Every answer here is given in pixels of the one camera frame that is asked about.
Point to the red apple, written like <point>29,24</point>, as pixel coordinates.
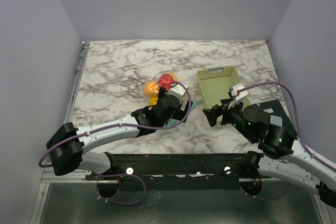
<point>165,81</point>

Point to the yellow lemon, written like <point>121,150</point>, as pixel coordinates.
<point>153,101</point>

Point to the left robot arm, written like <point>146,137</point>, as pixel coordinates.
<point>71,148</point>

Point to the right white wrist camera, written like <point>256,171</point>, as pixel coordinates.
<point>237,95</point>

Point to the orange tangerine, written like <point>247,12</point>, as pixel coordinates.
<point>151,89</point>

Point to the clear zip top bag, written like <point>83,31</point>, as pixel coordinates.
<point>162,91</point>

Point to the pale green plastic basket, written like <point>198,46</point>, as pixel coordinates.
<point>214,83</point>

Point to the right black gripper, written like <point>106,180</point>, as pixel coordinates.
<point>212,114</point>

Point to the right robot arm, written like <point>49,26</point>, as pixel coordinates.
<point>281,153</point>

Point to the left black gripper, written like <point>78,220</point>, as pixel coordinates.
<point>182,115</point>

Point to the left aluminium side rail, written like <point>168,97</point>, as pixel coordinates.
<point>78,75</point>

